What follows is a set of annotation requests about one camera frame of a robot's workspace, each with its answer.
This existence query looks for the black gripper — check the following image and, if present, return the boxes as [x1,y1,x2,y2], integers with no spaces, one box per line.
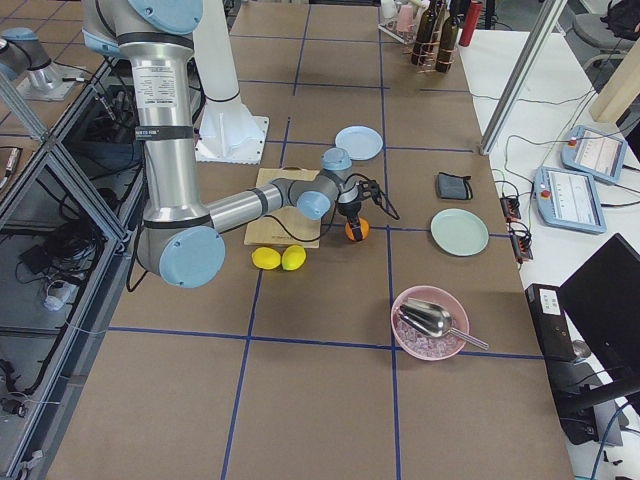
[338,180,380,242]

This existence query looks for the orange mandarin fruit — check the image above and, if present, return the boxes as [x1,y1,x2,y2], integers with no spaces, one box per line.
[344,218,370,242]

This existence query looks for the light blue plate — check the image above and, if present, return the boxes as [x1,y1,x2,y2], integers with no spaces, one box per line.
[335,125,384,161]

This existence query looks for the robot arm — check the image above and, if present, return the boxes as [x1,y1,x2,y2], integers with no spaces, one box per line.
[83,1,381,288]

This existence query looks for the light green plate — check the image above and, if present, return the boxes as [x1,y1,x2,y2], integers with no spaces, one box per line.
[430,208,489,257]

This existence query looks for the yellow lemon lower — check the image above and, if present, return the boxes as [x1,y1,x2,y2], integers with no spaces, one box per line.
[281,245,307,271]

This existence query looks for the yellow lemon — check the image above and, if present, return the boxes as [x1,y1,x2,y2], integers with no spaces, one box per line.
[281,245,307,271]
[251,247,281,270]

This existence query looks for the bamboo cutting board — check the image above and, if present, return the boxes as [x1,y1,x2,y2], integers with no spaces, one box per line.
[244,168,321,248]

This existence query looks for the yellow lemon upper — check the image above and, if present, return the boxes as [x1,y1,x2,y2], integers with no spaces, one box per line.
[251,247,281,270]

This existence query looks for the folded grey cloth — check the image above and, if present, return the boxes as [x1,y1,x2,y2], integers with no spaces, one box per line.
[436,172,473,200]

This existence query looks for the metal ice scoop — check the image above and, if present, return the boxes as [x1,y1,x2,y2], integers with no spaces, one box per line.
[399,298,489,350]

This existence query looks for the pink bowl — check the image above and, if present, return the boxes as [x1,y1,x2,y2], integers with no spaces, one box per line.
[390,286,470,361]

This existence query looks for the clear ice cubes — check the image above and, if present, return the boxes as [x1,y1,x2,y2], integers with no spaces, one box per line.
[392,313,465,361]

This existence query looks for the black computer box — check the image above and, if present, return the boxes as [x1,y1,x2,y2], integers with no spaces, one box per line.
[525,283,575,362]

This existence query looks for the teach pendant near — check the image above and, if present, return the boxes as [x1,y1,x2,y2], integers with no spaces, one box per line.
[533,166,607,234]

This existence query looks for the teach pendant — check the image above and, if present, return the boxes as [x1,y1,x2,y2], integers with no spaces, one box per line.
[533,166,607,234]
[561,125,628,185]

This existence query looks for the pink cup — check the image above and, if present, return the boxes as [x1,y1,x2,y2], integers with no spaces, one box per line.
[396,4,414,33]

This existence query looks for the red bottle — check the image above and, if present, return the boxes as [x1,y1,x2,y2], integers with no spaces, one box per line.
[458,0,484,47]

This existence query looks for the teach pendant far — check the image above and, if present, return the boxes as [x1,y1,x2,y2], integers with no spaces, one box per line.
[561,125,628,185]

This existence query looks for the black monitor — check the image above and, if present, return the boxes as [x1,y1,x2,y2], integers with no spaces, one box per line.
[558,233,639,415]

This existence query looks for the copper wire bottle rack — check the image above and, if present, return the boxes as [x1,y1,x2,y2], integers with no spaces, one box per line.
[416,1,461,72]

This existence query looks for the white wire cup rack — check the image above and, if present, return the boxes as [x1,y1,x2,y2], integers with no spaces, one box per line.
[378,0,416,45]

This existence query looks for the aluminium frame post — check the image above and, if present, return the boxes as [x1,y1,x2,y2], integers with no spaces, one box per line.
[479,0,568,155]

